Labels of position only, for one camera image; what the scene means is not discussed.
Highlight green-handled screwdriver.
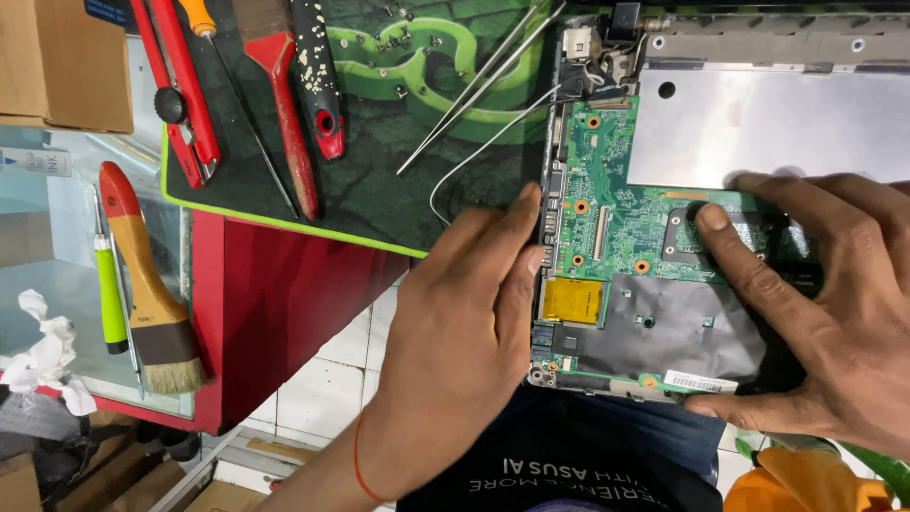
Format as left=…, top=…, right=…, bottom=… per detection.
left=91, top=183, right=131, bottom=356

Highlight scattered small screws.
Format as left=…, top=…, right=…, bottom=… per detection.
left=337, top=0, right=472, bottom=101

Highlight steel tweezers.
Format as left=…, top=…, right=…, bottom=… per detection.
left=395, top=0, right=567, bottom=176

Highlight red-handled paintbrush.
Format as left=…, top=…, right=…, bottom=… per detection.
left=233, top=0, right=321, bottom=221

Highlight grey laptop base chassis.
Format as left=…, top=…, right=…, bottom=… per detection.
left=525, top=0, right=910, bottom=408

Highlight green and black work mat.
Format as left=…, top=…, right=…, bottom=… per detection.
left=160, top=0, right=570, bottom=259

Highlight red thread wristband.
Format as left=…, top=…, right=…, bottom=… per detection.
left=353, top=412, right=388, bottom=504

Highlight orange-handled screwdriver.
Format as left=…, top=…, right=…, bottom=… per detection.
left=176, top=0, right=300, bottom=220

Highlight red cutter with black knob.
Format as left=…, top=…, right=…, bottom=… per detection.
left=128, top=0, right=223, bottom=190

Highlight black speckled tool red tip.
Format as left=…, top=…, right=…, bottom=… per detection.
left=290, top=0, right=348, bottom=162

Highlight person's blue jeans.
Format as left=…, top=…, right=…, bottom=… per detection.
left=498, top=386, right=728, bottom=486

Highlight black insulating film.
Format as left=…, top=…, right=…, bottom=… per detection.
left=562, top=272, right=770, bottom=383

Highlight small white ink box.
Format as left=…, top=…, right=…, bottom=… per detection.
left=0, top=146, right=73, bottom=178

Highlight heap of cardboard and bags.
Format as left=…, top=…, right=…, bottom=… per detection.
left=0, top=387, right=267, bottom=512

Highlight red glass-top counter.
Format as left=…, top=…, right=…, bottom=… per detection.
left=0, top=36, right=429, bottom=436

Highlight person's left hand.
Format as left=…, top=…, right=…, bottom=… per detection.
left=357, top=181, right=547, bottom=495

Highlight crumpled white tissue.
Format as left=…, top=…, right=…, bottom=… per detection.
left=0, top=289, right=98, bottom=418

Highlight orange plastic object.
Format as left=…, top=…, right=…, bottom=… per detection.
left=722, top=445, right=898, bottom=512

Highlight person's right hand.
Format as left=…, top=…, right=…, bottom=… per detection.
left=682, top=172, right=910, bottom=463

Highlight brown cardboard box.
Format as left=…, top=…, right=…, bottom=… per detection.
left=0, top=0, right=136, bottom=135

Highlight thin metal blade tool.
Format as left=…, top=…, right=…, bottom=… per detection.
left=110, top=235, right=146, bottom=401

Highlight green laptop motherboard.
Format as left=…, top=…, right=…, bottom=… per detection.
left=532, top=94, right=819, bottom=395

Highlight person's black t-shirt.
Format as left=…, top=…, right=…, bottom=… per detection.
left=395, top=425, right=725, bottom=512

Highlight wooden brush with orange handle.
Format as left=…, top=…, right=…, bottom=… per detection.
left=98, top=161, right=209, bottom=396

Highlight thin white wire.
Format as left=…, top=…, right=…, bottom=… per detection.
left=428, top=84, right=563, bottom=226

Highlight silver metal plate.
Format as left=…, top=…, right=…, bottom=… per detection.
left=626, top=60, right=910, bottom=192

